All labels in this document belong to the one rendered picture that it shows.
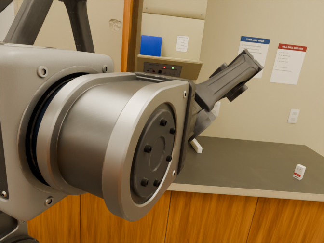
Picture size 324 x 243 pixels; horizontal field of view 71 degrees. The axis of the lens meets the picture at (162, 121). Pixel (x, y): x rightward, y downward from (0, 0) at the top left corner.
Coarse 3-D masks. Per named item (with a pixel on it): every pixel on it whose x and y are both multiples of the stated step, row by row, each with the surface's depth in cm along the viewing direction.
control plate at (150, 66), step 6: (144, 66) 114; (150, 66) 114; (156, 66) 113; (162, 66) 113; (168, 66) 113; (174, 66) 113; (180, 66) 112; (150, 72) 118; (156, 72) 118; (162, 72) 117; (168, 72) 117; (174, 72) 117; (180, 72) 117
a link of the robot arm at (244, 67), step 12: (240, 60) 59; (252, 60) 63; (228, 72) 52; (240, 72) 55; (252, 72) 61; (204, 84) 45; (216, 84) 47; (228, 84) 50; (240, 84) 68; (204, 96) 43; (216, 96) 45; (204, 108) 42; (204, 120) 37
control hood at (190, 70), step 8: (144, 56) 108; (152, 56) 109; (160, 56) 114; (168, 64) 112; (176, 64) 112; (184, 64) 111; (192, 64) 111; (200, 64) 111; (184, 72) 117; (192, 72) 116
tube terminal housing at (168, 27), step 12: (144, 24) 115; (156, 24) 115; (168, 24) 115; (180, 24) 115; (192, 24) 115; (156, 36) 117; (168, 36) 117; (192, 36) 117; (168, 48) 118; (192, 48) 119
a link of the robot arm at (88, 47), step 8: (64, 0) 74; (72, 0) 73; (80, 0) 73; (72, 8) 74; (80, 8) 75; (72, 16) 75; (80, 16) 76; (72, 24) 77; (80, 24) 76; (88, 24) 79; (72, 32) 79; (80, 32) 77; (88, 32) 80; (80, 40) 79; (88, 40) 80; (80, 48) 80; (88, 48) 81
